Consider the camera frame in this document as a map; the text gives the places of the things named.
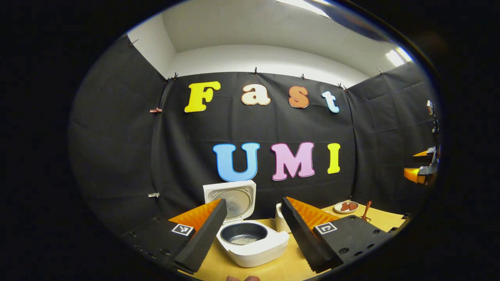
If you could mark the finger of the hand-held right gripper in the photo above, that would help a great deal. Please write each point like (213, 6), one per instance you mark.
(414, 175)
(424, 153)

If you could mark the white rice grains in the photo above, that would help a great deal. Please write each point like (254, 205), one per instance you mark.
(243, 240)

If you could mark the pink cloth clip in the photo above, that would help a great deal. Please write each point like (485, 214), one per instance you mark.
(156, 110)

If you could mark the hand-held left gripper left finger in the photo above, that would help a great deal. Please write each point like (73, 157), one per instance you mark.
(207, 230)

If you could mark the white round plate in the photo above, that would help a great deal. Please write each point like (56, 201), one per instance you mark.
(345, 211)

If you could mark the white rice cooker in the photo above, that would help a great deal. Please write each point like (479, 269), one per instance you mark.
(258, 251)

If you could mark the red meat slice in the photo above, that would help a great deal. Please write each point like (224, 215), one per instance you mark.
(353, 205)
(344, 207)

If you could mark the brown wooden spoon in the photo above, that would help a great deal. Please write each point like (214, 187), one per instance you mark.
(366, 208)

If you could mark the white cloth clip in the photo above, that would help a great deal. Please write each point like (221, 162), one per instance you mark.
(154, 194)

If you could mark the white toaster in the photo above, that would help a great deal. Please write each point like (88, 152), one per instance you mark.
(279, 220)

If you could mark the black backdrop cloth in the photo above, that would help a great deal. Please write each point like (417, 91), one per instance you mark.
(195, 156)

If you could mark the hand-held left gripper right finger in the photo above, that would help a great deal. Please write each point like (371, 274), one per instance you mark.
(299, 234)

